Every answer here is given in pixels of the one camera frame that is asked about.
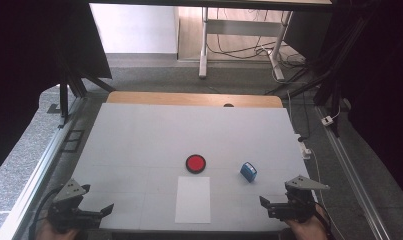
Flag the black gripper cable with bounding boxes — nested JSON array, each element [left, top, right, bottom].
[[28, 185, 65, 240], [314, 210, 333, 240]]

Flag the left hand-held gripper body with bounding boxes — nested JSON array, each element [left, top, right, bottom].
[[47, 178, 103, 234]]

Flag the black floor cables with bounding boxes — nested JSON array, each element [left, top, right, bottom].
[[206, 7, 307, 69]]

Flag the white paper sheet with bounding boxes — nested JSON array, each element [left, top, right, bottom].
[[174, 175, 212, 225]]

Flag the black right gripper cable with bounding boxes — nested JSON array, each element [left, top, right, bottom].
[[314, 210, 333, 240]]

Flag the person's left hand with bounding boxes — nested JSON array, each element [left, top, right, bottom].
[[35, 218, 81, 240]]

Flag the white plug block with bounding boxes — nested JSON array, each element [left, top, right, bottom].
[[295, 133, 313, 161]]

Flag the blue stamp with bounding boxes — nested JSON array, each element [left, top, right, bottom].
[[239, 161, 258, 184]]

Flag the white table mat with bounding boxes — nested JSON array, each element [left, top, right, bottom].
[[70, 102, 329, 233]]

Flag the red round ink pad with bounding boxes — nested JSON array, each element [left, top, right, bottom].
[[185, 154, 207, 175]]

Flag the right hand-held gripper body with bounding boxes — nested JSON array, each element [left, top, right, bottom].
[[268, 174, 331, 224]]

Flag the white desk frame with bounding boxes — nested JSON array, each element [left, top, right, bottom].
[[198, 6, 294, 82]]

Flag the person's right hand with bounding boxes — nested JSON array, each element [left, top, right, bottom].
[[283, 203, 329, 240]]

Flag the aluminium rail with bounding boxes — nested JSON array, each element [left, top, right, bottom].
[[0, 96, 87, 240], [314, 105, 391, 240]]

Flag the dark curtain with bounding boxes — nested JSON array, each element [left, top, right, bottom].
[[322, 0, 403, 205], [0, 0, 113, 181]]

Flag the thin white cable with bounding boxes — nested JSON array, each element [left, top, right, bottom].
[[309, 149, 347, 240]]

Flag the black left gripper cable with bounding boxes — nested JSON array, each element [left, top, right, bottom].
[[28, 185, 65, 240]]

